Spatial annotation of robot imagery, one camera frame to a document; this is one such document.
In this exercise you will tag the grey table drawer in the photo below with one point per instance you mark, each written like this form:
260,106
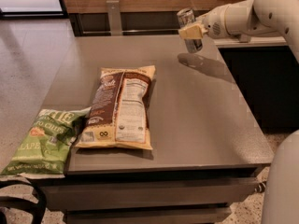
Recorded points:
148,194

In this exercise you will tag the metal bracket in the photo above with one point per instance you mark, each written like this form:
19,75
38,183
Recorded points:
114,17
244,38

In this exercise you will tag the brown yellow chip bag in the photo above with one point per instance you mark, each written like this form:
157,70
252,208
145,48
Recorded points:
118,115

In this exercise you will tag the right metal bracket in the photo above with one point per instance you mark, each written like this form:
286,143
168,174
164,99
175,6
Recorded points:
244,38

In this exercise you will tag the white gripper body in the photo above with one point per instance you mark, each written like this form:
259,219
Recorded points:
212,23

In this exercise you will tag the silver redbull can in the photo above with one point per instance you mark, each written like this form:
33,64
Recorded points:
186,16

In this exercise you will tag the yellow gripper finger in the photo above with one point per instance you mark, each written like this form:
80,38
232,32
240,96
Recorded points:
194,31
200,18

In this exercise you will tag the left metal bracket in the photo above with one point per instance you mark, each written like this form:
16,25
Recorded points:
114,17

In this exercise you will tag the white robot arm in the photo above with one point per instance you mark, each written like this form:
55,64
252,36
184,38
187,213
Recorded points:
254,18

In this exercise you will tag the metal rail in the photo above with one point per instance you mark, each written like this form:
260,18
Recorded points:
136,32

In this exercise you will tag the black chair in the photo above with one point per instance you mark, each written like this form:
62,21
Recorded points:
37,210

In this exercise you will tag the green jalapeno chip bag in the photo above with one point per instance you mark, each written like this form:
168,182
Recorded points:
44,150

